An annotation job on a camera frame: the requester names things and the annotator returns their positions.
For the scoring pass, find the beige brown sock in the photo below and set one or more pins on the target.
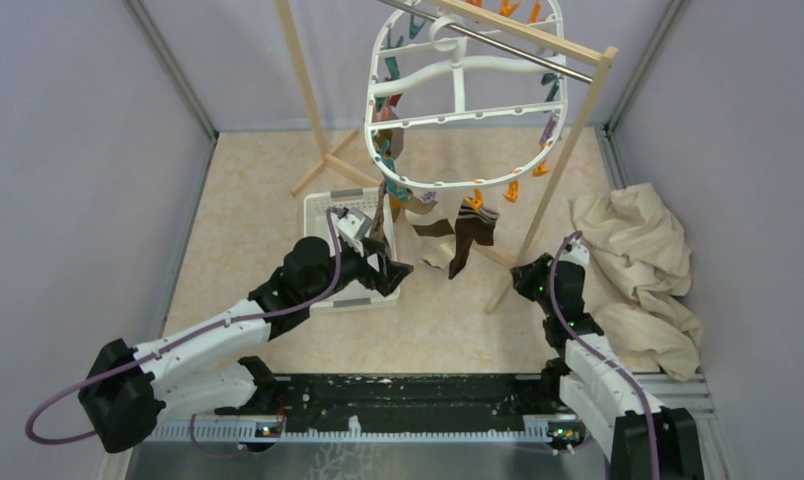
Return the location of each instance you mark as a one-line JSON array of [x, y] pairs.
[[436, 234]]

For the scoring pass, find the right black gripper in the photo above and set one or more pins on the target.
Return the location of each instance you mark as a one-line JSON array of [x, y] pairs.
[[524, 275]]

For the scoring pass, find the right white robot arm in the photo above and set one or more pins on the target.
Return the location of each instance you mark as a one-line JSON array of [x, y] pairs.
[[640, 436]]

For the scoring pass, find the grey sock on hanger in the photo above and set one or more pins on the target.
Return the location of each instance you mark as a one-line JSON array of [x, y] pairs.
[[396, 140]]

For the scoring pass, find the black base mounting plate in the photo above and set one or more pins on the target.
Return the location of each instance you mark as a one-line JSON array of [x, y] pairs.
[[413, 403]]

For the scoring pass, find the metal hanging rod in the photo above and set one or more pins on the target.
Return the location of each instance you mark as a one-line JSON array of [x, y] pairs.
[[548, 64]]

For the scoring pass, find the beige crumpled cloth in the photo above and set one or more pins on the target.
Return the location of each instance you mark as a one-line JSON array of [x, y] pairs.
[[639, 249]]

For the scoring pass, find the wrist white camera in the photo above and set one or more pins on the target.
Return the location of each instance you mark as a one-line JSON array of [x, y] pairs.
[[353, 226], [576, 253]]

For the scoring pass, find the brown checkered sock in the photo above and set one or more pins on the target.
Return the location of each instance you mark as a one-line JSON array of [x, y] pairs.
[[377, 231]]

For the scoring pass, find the dark brown sock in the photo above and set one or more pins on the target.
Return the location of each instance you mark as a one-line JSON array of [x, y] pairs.
[[471, 227]]

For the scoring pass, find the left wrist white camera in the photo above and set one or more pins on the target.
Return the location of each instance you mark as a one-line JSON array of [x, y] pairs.
[[353, 226]]

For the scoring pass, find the white round clip hanger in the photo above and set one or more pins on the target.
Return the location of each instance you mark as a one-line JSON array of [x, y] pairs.
[[485, 89]]

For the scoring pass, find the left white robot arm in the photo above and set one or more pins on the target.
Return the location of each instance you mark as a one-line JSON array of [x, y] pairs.
[[133, 389]]

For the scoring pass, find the white slotted cable duct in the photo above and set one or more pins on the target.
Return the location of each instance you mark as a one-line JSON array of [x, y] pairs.
[[259, 429]]

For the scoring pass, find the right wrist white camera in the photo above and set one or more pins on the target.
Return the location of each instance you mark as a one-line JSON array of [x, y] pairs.
[[576, 253]]

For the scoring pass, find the wooden drying rack frame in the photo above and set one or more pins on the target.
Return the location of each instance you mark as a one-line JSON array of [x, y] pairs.
[[541, 38]]

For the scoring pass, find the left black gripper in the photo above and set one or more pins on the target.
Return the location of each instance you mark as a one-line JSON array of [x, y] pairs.
[[390, 272]]

